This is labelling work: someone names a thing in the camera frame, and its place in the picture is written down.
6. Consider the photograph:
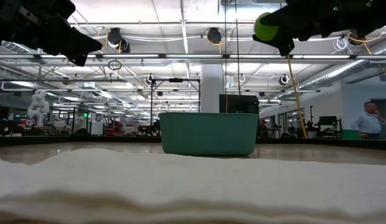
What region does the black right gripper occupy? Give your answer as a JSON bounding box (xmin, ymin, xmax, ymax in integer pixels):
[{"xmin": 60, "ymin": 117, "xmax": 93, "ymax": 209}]
[{"xmin": 252, "ymin": 0, "xmax": 373, "ymax": 57}]

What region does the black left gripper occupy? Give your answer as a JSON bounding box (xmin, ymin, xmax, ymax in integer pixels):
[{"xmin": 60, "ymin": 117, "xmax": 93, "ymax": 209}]
[{"xmin": 12, "ymin": 0, "xmax": 103, "ymax": 67}]

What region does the green toy cabbage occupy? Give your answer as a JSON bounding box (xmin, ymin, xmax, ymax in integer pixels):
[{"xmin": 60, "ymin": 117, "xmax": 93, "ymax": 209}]
[{"xmin": 253, "ymin": 11, "xmax": 280, "ymax": 42}]

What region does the teal plastic bin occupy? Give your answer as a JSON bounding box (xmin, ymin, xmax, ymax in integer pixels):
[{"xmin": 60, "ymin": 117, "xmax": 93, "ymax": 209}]
[{"xmin": 158, "ymin": 111, "xmax": 260, "ymax": 157}]

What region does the black square panel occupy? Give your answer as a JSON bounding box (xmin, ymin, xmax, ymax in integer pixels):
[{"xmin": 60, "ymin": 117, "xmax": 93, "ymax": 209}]
[{"xmin": 219, "ymin": 93, "xmax": 260, "ymax": 114}]

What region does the black background machine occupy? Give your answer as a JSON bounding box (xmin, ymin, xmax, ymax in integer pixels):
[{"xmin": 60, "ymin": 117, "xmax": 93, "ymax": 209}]
[{"xmin": 316, "ymin": 115, "xmax": 343, "ymax": 138}]

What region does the green box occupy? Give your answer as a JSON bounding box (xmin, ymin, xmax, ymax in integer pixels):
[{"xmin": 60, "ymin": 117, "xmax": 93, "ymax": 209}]
[{"xmin": 341, "ymin": 129, "xmax": 362, "ymax": 140}]

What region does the person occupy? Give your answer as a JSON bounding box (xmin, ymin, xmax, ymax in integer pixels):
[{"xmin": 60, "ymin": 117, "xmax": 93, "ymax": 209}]
[{"xmin": 351, "ymin": 101, "xmax": 386, "ymax": 140}]

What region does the white folded towel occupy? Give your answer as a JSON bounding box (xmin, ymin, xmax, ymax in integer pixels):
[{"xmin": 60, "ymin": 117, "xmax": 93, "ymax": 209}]
[{"xmin": 0, "ymin": 147, "xmax": 386, "ymax": 224}]

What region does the black ceiling cable reel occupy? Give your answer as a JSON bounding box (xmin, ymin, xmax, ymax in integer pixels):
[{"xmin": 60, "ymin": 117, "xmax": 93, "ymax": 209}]
[
  {"xmin": 206, "ymin": 27, "xmax": 224, "ymax": 45},
  {"xmin": 347, "ymin": 29, "xmax": 367, "ymax": 47},
  {"xmin": 106, "ymin": 27, "xmax": 132, "ymax": 54}
]

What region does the yellow slanting cable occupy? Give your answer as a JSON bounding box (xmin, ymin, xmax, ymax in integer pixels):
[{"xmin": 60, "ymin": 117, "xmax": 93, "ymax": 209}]
[{"xmin": 286, "ymin": 55, "xmax": 309, "ymax": 139}]

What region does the black aluminium table frame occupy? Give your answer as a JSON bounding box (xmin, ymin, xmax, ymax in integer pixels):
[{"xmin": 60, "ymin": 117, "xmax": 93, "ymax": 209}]
[{"xmin": 0, "ymin": 134, "xmax": 386, "ymax": 151}]

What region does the black background gantry frame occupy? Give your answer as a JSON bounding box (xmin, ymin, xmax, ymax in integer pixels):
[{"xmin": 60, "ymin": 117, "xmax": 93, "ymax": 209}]
[{"xmin": 150, "ymin": 77, "xmax": 201, "ymax": 127}]

